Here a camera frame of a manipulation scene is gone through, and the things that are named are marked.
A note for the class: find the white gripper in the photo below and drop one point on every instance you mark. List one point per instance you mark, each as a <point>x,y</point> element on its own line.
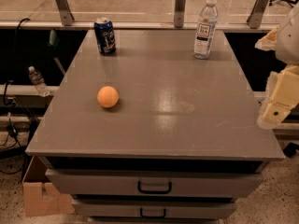
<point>290,42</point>

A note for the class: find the clear plastic water bottle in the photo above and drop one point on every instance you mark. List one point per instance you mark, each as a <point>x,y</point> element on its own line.
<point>206,26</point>

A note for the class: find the small clear bottle on ledge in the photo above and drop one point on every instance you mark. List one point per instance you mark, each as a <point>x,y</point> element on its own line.
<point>38,82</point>

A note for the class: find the grey drawer cabinet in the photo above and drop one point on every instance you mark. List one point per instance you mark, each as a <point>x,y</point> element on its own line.
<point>175,113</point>

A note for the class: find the orange fruit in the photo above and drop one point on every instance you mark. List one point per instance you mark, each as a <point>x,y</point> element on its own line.
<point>107,97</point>

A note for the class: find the blue soda can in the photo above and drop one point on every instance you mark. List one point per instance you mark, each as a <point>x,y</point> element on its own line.
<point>104,33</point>

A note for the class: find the lower grey drawer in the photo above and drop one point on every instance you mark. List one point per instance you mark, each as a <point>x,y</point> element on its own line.
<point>101,208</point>

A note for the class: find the grey drawer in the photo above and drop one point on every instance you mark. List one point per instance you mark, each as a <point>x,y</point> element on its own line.
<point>206,185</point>
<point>101,208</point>

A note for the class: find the upper grey drawer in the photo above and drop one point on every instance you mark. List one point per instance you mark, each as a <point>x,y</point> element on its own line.
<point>206,185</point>

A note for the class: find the brown cardboard box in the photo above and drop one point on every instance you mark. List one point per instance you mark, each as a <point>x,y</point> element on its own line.
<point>40,197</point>

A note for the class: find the right metal bracket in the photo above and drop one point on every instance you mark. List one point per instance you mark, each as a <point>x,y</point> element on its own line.
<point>255,18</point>

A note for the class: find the metal bracket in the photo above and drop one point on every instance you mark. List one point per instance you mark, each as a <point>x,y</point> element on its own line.
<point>65,12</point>
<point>255,18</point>
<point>179,13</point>

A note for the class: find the middle metal bracket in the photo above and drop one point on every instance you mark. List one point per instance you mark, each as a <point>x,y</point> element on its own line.
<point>179,13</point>

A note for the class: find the black upper drawer handle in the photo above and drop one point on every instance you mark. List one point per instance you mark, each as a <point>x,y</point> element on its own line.
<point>152,189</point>

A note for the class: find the black drawer handle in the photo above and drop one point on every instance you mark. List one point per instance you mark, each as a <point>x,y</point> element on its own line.
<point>152,189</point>
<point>152,212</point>

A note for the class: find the black lower drawer handle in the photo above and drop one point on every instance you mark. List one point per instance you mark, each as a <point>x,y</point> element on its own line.
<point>152,212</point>

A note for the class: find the green handled tool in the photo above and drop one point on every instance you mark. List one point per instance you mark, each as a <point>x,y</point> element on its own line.
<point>53,44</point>

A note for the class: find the left metal bracket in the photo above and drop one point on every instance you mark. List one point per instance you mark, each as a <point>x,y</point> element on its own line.
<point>65,12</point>

